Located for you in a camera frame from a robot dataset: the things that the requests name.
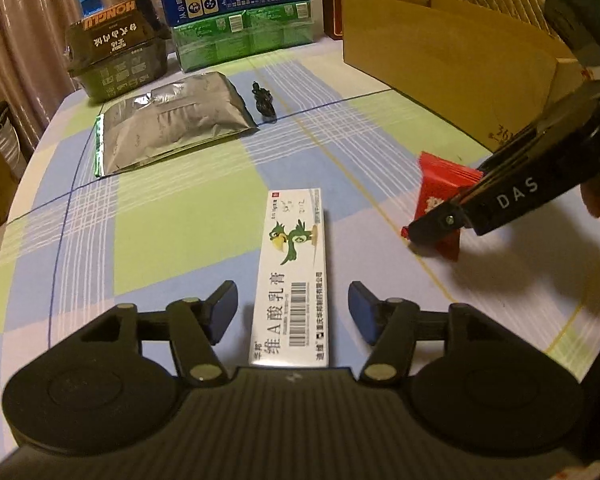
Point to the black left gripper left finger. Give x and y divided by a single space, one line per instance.
195 327

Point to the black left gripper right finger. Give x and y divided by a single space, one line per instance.
389 327

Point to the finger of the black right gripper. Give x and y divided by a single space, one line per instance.
437 224

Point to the white parrot ointment box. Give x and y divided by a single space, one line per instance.
290 314

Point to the silver foil pouch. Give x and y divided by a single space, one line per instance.
188 113

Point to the brown cardboard box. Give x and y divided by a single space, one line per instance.
484 72

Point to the checkered tablecloth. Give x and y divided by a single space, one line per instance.
75 245

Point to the green wrapped box pack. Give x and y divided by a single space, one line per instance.
229 36

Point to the beige curtain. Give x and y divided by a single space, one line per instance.
33 76

